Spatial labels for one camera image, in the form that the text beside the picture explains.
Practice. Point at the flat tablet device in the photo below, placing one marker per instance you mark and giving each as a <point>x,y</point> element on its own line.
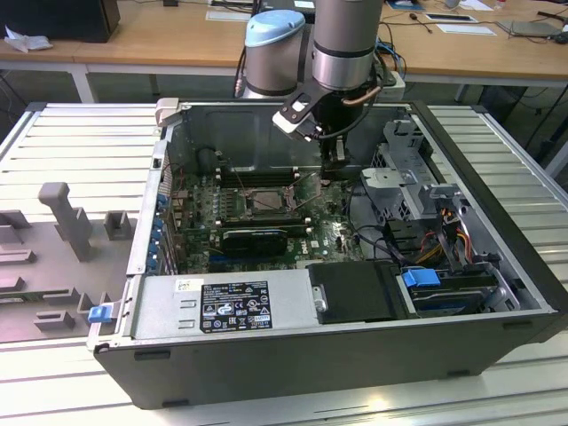
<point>449,18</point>

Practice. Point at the black and silver PC case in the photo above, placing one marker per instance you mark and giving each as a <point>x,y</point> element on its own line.
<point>310,368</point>

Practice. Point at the white power strip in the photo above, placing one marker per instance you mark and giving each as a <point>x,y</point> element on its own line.
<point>392,86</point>

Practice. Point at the grey disk bay bracket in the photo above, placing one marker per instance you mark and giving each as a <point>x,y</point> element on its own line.
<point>448,195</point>

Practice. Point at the silver-topped CPU chip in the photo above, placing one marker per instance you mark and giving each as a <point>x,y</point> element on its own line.
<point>268,202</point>

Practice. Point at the grey case latch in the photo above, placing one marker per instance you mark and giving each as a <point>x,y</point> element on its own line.
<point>168,111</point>

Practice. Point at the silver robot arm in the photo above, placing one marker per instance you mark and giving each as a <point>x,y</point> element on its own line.
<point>346,40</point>

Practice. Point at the wooden desk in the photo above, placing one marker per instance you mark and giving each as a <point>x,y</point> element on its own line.
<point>177,40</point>

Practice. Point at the hard disk in blue carrier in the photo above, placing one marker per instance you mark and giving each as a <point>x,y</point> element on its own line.
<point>419,279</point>

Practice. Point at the black plastic shroud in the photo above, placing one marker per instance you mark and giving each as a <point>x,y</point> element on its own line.
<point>355,293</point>

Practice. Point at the grey parts rack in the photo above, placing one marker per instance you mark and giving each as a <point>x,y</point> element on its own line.
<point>44,248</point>

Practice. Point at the grey closed laptop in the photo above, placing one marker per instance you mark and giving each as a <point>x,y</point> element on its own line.
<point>530,29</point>

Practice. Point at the black computer tower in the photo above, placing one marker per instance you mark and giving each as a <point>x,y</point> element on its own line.
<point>57,18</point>

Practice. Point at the green motherboard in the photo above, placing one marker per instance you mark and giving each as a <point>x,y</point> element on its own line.
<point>319,248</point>

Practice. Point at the CPU socket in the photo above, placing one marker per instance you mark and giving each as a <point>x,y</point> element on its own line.
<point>244,205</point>

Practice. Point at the blue plastic latch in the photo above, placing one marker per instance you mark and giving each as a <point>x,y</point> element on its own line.
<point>98,314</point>

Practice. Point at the black graphics card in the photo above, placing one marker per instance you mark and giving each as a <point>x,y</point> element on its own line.
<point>253,242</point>

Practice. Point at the crumpled white paper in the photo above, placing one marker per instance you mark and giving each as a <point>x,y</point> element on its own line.
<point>29,42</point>

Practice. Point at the silver power supply unit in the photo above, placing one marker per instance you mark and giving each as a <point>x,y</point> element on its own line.
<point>168,310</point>

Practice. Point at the green RAM stick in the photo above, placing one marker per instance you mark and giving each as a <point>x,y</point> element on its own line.
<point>15,299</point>

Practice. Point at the white paper sheet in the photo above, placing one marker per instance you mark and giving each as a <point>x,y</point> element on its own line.
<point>228,15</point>
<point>466,29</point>

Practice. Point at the RAM slot with white clips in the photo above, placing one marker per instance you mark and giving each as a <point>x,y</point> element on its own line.
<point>262,218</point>
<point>262,179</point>
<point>262,169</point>

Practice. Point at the perforated metal drive cage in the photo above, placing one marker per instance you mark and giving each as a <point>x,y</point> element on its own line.
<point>399,186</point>

